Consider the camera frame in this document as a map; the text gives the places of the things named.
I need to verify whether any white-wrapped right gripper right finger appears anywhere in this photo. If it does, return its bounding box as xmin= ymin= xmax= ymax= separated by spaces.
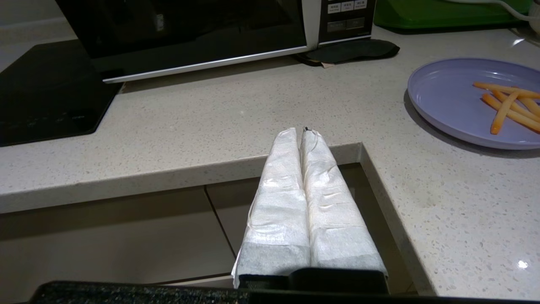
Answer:
xmin=300 ymin=127 xmax=389 ymax=293

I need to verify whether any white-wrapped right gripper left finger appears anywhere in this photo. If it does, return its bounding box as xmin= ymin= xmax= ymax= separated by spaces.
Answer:
xmin=231 ymin=128 xmax=311 ymax=289

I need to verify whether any purple plastic plate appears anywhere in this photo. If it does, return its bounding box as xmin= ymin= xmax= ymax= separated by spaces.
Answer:
xmin=407 ymin=58 xmax=540 ymax=150

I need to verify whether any black glass microwave door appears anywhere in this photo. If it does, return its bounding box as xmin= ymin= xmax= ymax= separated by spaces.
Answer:
xmin=55 ymin=0 xmax=320 ymax=84

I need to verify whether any black cloth pad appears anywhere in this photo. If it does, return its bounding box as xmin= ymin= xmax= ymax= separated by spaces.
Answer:
xmin=294 ymin=39 xmax=400 ymax=67

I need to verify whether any green plastic cutting board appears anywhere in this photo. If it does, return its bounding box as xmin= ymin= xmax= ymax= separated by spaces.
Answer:
xmin=374 ymin=0 xmax=533 ymax=30

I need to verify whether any black induction cooktop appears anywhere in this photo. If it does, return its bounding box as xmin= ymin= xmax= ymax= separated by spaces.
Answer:
xmin=0 ymin=39 xmax=124 ymax=147

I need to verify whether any white power cable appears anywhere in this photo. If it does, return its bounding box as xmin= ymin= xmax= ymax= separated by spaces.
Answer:
xmin=443 ymin=0 xmax=540 ymax=22

